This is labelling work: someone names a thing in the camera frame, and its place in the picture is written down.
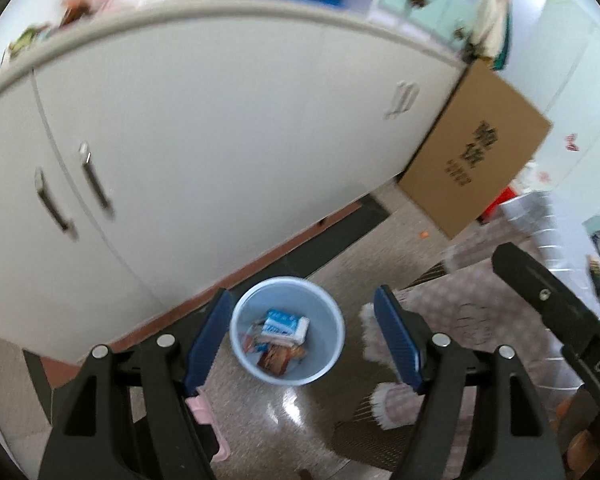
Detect cream hanging jacket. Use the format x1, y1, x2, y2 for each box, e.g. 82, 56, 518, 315
472, 0, 511, 61

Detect beige quilted table skirt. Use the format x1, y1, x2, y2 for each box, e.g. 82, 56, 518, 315
360, 260, 581, 480

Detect brown snack wrapper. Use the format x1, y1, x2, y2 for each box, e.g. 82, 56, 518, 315
256, 344, 292, 376

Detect pink slipper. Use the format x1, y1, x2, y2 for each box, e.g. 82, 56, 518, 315
187, 397, 228, 461

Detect white wardrobe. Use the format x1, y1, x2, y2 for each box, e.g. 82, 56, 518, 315
500, 0, 600, 211

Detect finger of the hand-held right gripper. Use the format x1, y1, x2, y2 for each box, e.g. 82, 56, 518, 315
491, 242, 600, 356

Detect long white low cabinet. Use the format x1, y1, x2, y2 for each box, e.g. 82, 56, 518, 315
0, 0, 468, 366

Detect green ribbon scraps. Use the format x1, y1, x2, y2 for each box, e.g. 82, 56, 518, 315
7, 25, 51, 56

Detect white blue packet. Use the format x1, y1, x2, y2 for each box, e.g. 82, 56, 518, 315
259, 309, 311, 346

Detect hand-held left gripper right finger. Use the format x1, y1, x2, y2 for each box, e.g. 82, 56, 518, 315
373, 285, 566, 480

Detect brown cardboard box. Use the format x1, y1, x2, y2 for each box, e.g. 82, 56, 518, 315
397, 58, 553, 238

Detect dark floor mat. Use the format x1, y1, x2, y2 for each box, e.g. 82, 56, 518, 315
275, 195, 388, 281

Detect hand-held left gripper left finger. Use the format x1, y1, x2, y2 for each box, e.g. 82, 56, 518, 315
39, 287, 233, 480

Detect light blue plastic bin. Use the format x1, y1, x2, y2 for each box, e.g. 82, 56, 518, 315
230, 276, 346, 386

